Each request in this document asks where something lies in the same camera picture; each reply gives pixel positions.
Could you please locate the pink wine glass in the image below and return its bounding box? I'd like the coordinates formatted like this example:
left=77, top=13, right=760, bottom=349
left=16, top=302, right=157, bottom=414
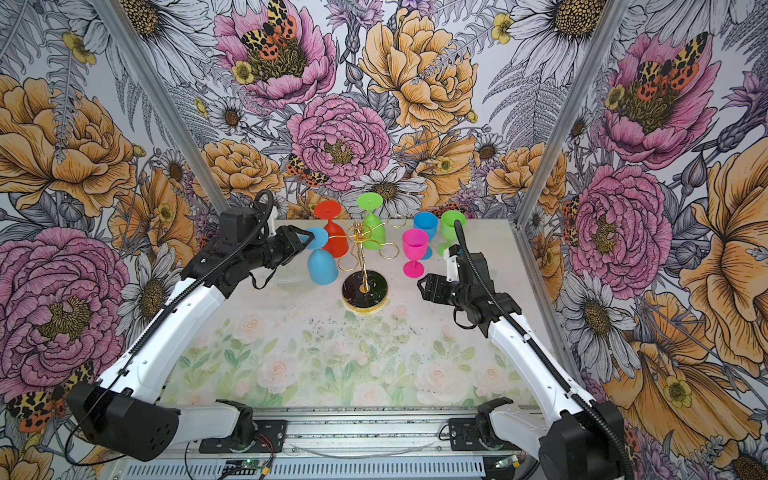
left=402, top=228, right=429, bottom=279

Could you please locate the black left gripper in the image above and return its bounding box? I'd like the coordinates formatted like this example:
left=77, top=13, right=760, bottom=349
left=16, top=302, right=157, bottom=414
left=244, top=224, right=315, bottom=269

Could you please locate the red wine glass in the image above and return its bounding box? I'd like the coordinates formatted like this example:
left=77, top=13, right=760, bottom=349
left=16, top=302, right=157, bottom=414
left=314, top=200, right=349, bottom=259

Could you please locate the silver aluminium corner post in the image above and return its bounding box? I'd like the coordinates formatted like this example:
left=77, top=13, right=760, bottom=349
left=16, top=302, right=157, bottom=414
left=94, top=1, right=229, bottom=215
left=515, top=0, right=634, bottom=226

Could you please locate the black right corrugated cable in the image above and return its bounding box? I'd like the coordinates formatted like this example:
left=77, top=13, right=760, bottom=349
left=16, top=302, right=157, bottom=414
left=452, top=219, right=636, bottom=480

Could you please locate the blue wine glass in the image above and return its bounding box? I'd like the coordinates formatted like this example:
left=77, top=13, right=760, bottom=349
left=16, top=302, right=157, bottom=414
left=413, top=212, right=439, bottom=260
left=306, top=227, right=338, bottom=286

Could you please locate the silver aluminium corner post right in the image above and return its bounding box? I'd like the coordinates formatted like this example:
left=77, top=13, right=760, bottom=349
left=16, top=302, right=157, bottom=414
left=515, top=0, right=634, bottom=226

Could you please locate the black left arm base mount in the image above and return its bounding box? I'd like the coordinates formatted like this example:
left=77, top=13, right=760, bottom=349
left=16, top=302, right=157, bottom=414
left=198, top=419, right=288, bottom=454

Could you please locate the green circuit board left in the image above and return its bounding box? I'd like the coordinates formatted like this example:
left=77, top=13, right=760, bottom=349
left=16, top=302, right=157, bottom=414
left=221, top=458, right=274, bottom=479

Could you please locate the green circuit board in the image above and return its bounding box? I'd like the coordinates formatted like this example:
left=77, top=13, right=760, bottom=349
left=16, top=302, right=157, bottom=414
left=494, top=454, right=525, bottom=470
left=221, top=458, right=274, bottom=479

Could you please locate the black corrugated cable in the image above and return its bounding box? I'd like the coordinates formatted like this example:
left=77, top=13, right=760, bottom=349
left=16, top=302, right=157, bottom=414
left=62, top=189, right=276, bottom=466
left=452, top=219, right=636, bottom=480

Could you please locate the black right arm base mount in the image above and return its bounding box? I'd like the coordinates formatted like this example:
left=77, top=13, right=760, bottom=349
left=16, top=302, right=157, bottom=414
left=437, top=418, right=513, bottom=451

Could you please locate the green circuit board right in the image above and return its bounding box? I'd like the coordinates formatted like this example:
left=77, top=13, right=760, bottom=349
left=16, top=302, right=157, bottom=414
left=494, top=454, right=525, bottom=470

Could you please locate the silver aluminium corner post left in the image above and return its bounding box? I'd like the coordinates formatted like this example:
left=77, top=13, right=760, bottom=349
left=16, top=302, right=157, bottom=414
left=94, top=1, right=229, bottom=215

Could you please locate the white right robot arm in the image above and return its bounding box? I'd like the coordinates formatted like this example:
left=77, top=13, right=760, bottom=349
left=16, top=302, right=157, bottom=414
left=417, top=245, right=634, bottom=479

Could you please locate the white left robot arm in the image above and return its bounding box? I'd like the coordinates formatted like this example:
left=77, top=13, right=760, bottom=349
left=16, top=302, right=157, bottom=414
left=66, top=205, right=315, bottom=461

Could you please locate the gold wire wine glass rack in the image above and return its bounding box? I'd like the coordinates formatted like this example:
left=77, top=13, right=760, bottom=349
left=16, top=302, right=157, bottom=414
left=336, top=215, right=407, bottom=315

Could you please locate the green wine glass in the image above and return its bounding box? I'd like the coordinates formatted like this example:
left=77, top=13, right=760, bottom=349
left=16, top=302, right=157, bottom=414
left=437, top=210, right=466, bottom=257
left=357, top=192, right=386, bottom=250

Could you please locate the black left corrugated cable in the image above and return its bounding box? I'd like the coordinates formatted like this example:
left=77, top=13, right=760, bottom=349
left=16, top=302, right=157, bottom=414
left=62, top=189, right=276, bottom=466

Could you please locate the grey slotted cable duct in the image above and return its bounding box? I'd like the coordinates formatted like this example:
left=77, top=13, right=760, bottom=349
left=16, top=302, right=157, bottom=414
left=114, top=456, right=486, bottom=479

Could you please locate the silver aluminium front rail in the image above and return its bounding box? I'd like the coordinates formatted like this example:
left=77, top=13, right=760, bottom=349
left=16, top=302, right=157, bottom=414
left=95, top=407, right=607, bottom=480

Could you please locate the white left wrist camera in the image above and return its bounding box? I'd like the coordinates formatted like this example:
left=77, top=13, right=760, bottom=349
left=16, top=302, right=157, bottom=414
left=267, top=207, right=279, bottom=238

